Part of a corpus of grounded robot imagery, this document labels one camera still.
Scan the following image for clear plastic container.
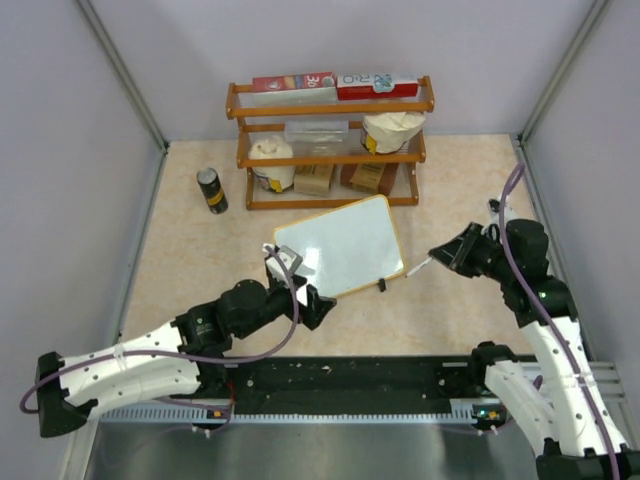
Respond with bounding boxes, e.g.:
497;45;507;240
284;120;349;157

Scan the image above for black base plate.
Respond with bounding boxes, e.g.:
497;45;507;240
199;353;546;415

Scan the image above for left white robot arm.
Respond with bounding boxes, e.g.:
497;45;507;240
36;276;337;438

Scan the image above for black drink can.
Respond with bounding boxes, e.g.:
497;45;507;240
196;167;228;214

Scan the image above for tan cardboard box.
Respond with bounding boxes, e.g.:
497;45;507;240
294;164;334;197

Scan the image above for yellow framed whiteboard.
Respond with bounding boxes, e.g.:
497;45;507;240
272;195;406;298

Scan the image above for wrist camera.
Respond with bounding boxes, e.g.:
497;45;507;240
488;199;500;216
262;243;307;290

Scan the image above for brown packet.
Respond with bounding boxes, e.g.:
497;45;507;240
340;163;399;196

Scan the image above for grey slotted cable duct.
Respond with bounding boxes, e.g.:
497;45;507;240
100;399;500;425

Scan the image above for wooden three tier shelf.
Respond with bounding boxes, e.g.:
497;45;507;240
225;75;435;210

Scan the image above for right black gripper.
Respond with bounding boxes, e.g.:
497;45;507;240
429;221;515;283

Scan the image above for red white wrap box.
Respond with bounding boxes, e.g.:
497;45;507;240
336;73;419;101

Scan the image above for white bag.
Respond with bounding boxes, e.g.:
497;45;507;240
248;135;297;194
361;112;426;155

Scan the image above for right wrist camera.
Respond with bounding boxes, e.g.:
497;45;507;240
488;199;500;216

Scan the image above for white bag middle right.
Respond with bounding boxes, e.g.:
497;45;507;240
361;112;426;155

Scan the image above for white bag lower left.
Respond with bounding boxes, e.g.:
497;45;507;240
248;135;297;194

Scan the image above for red foil box left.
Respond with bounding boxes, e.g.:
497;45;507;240
252;72;337;106

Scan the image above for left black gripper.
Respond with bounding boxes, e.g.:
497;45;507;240
234;274;335;340

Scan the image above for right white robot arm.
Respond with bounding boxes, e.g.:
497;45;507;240
429;219;639;479

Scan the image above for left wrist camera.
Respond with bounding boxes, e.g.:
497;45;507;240
262;243;307;290

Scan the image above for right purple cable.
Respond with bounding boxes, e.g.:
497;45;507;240
479;162;624;480

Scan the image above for aluminium frame rail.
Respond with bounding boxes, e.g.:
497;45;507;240
79;362;626;401

